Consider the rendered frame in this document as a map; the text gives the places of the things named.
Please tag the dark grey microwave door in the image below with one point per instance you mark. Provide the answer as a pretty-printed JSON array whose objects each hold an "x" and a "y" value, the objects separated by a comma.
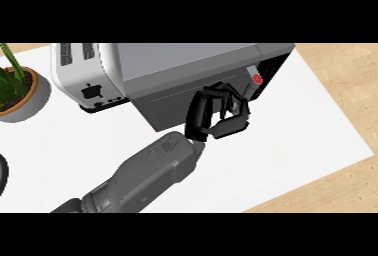
[{"x": 163, "y": 110}]

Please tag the grey plant pot brown rim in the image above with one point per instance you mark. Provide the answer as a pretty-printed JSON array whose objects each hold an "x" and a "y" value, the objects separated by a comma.
[{"x": 34, "y": 100}]

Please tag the white toaster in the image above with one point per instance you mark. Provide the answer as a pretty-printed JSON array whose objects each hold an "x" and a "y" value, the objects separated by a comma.
[{"x": 82, "y": 73}]

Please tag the green plant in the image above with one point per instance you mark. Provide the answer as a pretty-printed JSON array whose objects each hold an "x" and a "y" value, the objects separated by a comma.
[{"x": 11, "y": 81}]

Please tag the grey microwave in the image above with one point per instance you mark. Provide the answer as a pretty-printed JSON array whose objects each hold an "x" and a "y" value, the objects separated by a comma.
[{"x": 197, "y": 60}]

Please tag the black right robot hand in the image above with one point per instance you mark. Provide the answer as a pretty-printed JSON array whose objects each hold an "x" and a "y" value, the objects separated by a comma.
[{"x": 198, "y": 116}]

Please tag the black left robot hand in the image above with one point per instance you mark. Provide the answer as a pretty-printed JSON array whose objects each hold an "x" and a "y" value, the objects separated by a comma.
[{"x": 2, "y": 176}]

